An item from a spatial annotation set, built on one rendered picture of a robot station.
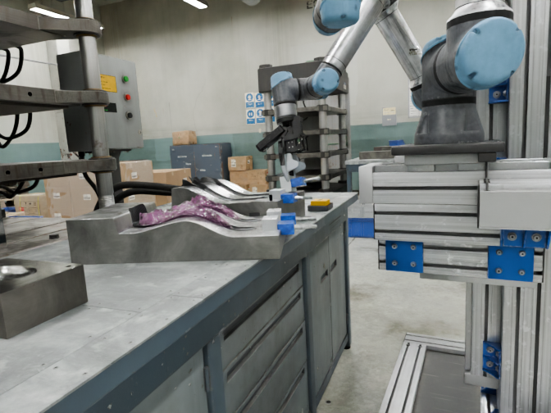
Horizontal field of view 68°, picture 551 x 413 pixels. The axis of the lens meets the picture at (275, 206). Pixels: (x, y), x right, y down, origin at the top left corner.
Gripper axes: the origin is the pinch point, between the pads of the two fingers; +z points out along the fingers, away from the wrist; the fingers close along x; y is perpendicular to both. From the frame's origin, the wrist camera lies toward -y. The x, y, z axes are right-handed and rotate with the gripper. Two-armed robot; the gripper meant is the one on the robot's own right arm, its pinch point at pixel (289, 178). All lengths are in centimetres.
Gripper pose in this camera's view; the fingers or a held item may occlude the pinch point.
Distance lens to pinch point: 139.8
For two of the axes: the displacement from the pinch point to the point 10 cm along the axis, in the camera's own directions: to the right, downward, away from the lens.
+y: 9.1, -1.3, -3.9
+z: 1.3, 9.9, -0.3
